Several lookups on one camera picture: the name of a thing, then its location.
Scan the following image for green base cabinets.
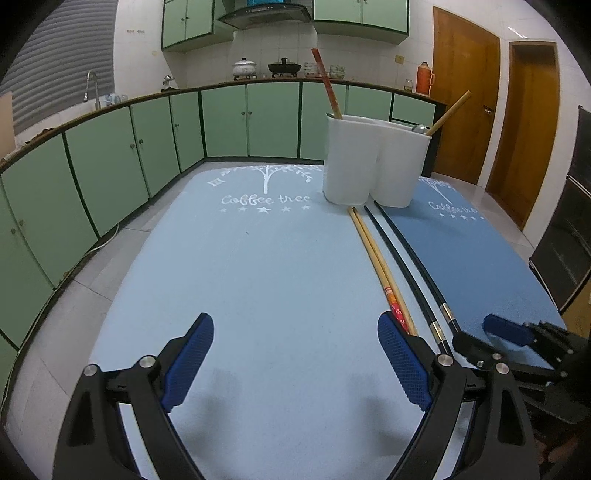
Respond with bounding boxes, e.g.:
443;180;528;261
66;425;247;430
0;78;446;384

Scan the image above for black chopstick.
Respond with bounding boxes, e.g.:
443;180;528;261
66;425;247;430
364;205;451;354
373;200;462;335

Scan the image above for light blue table mat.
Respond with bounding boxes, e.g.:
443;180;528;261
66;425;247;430
88;162;467;480

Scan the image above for black range hood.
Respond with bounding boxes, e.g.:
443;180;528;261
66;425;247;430
217;4;314;29

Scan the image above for white double utensil holder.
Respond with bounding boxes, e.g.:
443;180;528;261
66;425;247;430
322;114;430;208

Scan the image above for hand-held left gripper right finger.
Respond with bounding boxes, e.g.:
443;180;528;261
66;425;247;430
378;311;541;480

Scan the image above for dark blue table mat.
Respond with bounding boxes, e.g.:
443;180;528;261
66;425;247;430
374;174;566;370

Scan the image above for green wall cabinet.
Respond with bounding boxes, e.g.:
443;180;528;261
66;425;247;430
313;0;410;45
161;0;234;52

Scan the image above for orange thermos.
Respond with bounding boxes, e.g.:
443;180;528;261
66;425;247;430
414;61;436;96

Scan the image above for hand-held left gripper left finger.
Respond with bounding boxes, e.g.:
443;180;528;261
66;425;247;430
53;313;215;480

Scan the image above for white floor cable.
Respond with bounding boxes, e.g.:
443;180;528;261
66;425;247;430
88;222;121;252

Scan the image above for red-handled wooden chopstick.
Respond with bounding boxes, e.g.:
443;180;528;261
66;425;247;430
311;47;343;120
352;207;420;337
348;208;411;334

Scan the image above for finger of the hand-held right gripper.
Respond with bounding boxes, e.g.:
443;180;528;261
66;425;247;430
451;332;564;385
482;314;580;357

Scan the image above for metal kitchen faucet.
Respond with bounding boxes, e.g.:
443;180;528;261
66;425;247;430
83;71;101;110

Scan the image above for dark glass cabinet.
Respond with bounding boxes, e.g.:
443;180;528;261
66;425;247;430
529;105;591;315

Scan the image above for wooden board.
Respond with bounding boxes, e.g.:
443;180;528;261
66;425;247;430
0;90;14;160

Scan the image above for brown wooden furniture piece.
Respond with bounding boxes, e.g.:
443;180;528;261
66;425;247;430
561;295;591;335

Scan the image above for grey window blind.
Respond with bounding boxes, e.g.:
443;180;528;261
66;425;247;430
7;0;118;137

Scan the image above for wooden door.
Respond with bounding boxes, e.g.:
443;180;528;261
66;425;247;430
485;41;561;232
431;6;502;185

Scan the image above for black wok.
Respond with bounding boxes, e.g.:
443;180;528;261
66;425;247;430
268;58;303;78

